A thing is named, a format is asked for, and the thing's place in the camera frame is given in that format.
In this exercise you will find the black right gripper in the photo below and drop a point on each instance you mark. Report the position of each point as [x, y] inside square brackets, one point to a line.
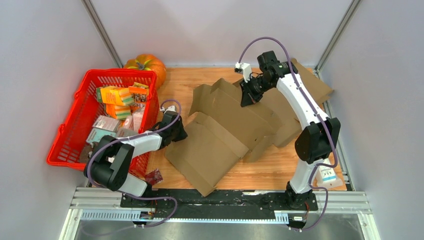
[247, 98]

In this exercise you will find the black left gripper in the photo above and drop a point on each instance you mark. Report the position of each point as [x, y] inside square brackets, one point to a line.
[183, 134]

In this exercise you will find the brown cardboard box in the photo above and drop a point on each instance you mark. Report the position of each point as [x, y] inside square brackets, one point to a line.
[221, 134]

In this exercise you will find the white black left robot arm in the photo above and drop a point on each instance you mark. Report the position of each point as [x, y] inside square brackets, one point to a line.
[109, 165]

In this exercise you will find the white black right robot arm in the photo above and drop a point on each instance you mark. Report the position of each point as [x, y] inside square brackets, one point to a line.
[319, 135]

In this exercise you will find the orange snack box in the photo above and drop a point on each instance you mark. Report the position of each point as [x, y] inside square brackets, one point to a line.
[139, 92]

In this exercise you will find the teal cookie box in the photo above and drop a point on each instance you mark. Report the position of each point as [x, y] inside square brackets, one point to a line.
[97, 134]

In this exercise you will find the grey pink packet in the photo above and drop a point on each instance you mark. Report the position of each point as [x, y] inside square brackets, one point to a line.
[132, 124]

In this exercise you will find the dark red snack packet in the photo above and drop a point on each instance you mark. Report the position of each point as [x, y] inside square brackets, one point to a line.
[154, 177]

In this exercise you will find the flat brown cardboard sheet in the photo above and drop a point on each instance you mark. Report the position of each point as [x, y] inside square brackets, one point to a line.
[293, 104]

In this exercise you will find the orange sponge pack lower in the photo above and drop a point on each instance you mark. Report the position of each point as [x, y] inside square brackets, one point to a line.
[117, 112]

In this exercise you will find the orange sponge pack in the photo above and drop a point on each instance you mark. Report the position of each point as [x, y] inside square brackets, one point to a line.
[117, 112]
[113, 95]

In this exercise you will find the orange sponge pack upper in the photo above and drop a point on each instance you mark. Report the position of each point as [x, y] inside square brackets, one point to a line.
[113, 95]

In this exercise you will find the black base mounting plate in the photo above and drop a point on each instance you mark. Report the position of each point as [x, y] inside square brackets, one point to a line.
[220, 204]

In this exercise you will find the orange pumpkin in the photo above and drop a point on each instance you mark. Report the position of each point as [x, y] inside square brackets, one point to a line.
[149, 62]

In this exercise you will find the brown netted item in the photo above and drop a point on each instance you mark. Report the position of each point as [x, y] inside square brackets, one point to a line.
[87, 152]

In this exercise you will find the white blue pouch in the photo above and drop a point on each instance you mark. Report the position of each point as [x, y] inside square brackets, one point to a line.
[330, 178]

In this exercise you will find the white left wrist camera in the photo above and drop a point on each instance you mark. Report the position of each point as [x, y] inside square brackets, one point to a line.
[171, 108]

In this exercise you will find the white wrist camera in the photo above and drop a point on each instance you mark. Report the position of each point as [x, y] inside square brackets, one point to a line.
[171, 108]
[244, 69]

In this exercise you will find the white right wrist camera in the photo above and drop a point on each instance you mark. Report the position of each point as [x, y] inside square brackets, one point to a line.
[244, 69]

